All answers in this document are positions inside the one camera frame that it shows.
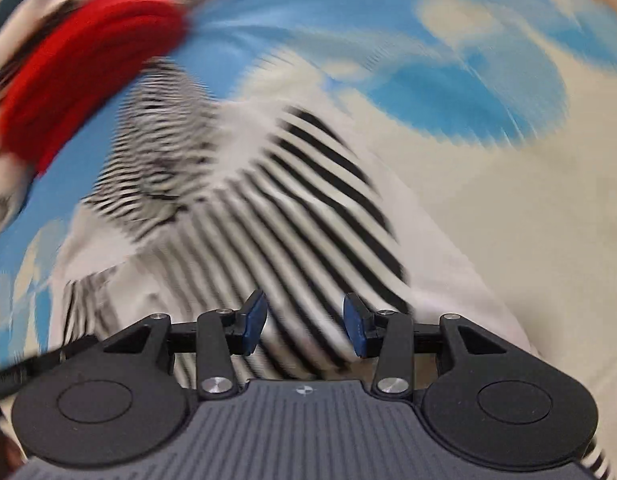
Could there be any red folded cloth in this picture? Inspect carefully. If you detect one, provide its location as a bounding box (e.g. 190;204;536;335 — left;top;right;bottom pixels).
0;0;189;181

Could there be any blue cream patterned mat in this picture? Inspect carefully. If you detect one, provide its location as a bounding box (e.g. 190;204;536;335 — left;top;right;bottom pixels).
0;0;617;480

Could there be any white cloth with dark print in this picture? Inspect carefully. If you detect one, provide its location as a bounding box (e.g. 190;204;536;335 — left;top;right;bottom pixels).
0;0;104;111

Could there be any black white striped shirt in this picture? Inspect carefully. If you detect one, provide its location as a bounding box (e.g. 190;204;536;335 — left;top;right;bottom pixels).
53;57;614;480

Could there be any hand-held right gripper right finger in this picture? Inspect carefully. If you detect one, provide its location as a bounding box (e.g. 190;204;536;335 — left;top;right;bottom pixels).
342;292;510;402

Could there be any beige folded cloth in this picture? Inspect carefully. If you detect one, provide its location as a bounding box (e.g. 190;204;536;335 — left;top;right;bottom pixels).
0;145;39;246

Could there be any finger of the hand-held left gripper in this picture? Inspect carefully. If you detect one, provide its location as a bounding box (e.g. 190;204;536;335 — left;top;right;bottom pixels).
0;335;100;402

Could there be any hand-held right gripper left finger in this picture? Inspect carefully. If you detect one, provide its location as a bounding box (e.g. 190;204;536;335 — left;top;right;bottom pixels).
102;290;268;402

